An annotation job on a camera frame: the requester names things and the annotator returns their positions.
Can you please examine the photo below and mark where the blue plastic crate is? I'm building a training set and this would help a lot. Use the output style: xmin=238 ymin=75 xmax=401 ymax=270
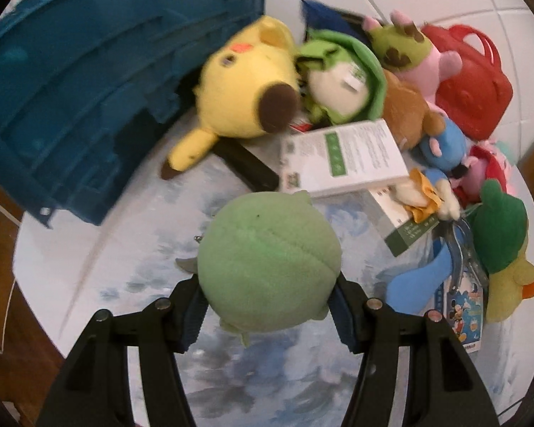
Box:
xmin=0 ymin=0 xmax=268 ymax=227

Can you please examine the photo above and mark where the blue cartoon print card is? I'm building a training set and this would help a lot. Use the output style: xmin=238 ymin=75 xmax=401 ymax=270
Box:
xmin=434 ymin=267 xmax=486 ymax=354

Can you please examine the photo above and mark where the yellow duck plush green hat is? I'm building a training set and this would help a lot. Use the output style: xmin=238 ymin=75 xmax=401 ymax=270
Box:
xmin=465 ymin=179 xmax=534 ymax=323

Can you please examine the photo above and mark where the green round plush toy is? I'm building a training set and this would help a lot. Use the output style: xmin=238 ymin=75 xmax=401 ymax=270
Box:
xmin=176 ymin=190 xmax=342 ymax=348

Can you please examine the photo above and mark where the pink pig plush red hat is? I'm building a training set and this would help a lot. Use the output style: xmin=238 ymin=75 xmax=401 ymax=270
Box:
xmin=449 ymin=144 xmax=494 ymax=205

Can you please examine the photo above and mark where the green hooded plush toy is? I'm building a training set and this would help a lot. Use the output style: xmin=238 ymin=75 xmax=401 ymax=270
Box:
xmin=294 ymin=29 xmax=388 ymax=125

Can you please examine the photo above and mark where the pink pig plush blue body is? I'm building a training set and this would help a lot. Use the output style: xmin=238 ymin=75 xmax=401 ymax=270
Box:
xmin=418 ymin=118 xmax=470 ymax=172

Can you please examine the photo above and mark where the pink pig plush green hood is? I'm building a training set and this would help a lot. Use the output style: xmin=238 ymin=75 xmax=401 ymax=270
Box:
xmin=362 ymin=9 xmax=464 ymax=107

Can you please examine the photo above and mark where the pink pig plush toy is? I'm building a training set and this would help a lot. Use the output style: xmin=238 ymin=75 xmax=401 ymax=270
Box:
xmin=485 ymin=140 xmax=517 ymax=196

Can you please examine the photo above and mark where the blue plush toy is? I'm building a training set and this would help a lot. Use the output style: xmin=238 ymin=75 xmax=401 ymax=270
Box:
xmin=385 ymin=167 xmax=468 ymax=316

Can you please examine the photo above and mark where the black flat bar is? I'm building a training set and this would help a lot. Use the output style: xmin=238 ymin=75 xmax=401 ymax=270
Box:
xmin=216 ymin=140 xmax=280 ymax=192

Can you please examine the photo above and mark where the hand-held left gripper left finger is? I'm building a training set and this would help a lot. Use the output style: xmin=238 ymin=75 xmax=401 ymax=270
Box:
xmin=36 ymin=276 xmax=210 ymax=427

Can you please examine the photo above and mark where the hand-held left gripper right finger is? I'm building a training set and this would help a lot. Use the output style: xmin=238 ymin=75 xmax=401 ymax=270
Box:
xmin=329 ymin=276 xmax=501 ymax=427

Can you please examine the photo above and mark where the small bear plush orange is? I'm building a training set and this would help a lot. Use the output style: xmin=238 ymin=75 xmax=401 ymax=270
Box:
xmin=392 ymin=168 xmax=461 ymax=223

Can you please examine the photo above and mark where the white flat box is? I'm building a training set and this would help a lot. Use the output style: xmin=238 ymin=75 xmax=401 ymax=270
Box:
xmin=280 ymin=118 xmax=410 ymax=199

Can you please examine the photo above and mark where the red plastic carry case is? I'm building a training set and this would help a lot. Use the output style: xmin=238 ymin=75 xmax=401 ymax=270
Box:
xmin=420 ymin=24 xmax=514 ymax=141

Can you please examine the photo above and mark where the yellow plush toy brown nose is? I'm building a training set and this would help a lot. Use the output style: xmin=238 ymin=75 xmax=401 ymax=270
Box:
xmin=160 ymin=15 xmax=301 ymax=181

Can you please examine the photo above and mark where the green printed cardboard box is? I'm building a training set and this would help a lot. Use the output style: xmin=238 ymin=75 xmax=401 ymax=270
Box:
xmin=367 ymin=184 xmax=441 ymax=259

